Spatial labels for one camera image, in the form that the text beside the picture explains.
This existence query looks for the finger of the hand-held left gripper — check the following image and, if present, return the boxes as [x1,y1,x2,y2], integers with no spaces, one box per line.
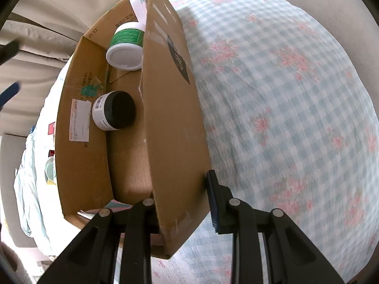
[0,82,21,109]
[0,41,21,65]

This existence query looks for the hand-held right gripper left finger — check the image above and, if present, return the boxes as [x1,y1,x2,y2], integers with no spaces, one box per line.
[37,198,159,284]

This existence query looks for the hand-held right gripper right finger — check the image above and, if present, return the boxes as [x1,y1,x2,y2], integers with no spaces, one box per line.
[206,170,346,284]

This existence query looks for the brown cardboard box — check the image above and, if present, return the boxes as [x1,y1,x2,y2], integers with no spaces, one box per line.
[55,0,212,260]

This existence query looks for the pastel printed paper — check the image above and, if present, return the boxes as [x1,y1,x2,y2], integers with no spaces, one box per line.
[77,199,134,220]

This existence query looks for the beige padded furniture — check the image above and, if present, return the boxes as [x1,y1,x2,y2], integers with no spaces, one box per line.
[0,0,119,142]

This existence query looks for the light blue crumpled cloth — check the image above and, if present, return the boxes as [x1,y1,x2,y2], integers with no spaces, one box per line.
[13,124,60,258]

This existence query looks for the black-lidded jar with white label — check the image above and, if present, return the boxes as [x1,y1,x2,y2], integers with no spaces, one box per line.
[92,91,136,131]

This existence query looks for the white jar with green label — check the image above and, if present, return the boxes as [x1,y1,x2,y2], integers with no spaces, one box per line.
[106,22,146,71]

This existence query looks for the checked floral blanket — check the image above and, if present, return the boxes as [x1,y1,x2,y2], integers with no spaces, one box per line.
[149,0,379,284]

